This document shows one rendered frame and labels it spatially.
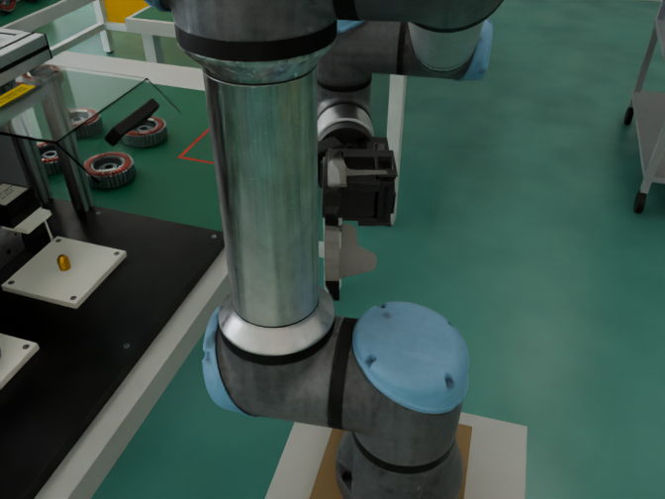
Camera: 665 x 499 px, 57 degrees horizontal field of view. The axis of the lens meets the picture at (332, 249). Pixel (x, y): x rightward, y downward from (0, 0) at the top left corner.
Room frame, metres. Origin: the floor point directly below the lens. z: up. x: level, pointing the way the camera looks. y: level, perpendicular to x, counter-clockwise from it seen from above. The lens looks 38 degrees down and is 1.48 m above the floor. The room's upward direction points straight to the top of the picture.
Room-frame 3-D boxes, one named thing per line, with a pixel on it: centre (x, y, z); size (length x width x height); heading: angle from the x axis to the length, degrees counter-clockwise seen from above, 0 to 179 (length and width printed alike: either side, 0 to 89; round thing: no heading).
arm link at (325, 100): (0.79, -0.01, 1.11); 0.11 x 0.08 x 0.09; 1
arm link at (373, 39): (0.78, -0.03, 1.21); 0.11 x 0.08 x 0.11; 79
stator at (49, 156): (1.26, 0.65, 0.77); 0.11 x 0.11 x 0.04
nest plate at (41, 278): (0.84, 0.47, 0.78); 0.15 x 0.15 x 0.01; 72
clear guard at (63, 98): (0.92, 0.45, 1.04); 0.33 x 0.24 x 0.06; 72
